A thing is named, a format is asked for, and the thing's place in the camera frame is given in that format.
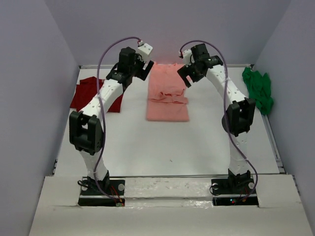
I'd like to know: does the pink polo shirt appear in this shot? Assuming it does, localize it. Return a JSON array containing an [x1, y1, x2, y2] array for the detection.
[[146, 63, 189, 122]]

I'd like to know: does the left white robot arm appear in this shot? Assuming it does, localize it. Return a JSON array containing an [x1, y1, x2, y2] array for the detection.
[[69, 43, 154, 194]]

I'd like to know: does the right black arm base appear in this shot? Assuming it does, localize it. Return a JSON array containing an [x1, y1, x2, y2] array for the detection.
[[209, 170, 258, 206]]

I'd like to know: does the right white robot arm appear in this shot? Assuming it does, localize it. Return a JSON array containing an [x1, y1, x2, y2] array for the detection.
[[177, 41, 255, 195]]

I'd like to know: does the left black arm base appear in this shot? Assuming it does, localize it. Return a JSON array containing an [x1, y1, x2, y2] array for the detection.
[[77, 177, 125, 207]]

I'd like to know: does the folded red t-shirt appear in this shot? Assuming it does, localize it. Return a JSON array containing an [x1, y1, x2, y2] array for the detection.
[[70, 76, 123, 113]]

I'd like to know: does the crumpled green t-shirt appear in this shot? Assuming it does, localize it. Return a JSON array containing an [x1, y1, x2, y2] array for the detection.
[[242, 67, 274, 115]]

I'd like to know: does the white foam block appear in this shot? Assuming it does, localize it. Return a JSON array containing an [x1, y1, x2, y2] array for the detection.
[[124, 177, 212, 198]]

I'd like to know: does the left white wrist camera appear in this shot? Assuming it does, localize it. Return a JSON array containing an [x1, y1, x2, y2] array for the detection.
[[137, 42, 153, 62]]

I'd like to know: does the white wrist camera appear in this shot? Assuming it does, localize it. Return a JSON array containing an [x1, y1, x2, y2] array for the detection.
[[181, 49, 194, 66], [137, 42, 153, 62]]

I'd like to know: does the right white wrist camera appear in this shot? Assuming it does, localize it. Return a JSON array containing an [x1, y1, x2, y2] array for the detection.
[[181, 49, 194, 66]]

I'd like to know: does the aluminium rear table rail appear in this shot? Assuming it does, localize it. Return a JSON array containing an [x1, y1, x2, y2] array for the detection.
[[79, 63, 254, 69]]

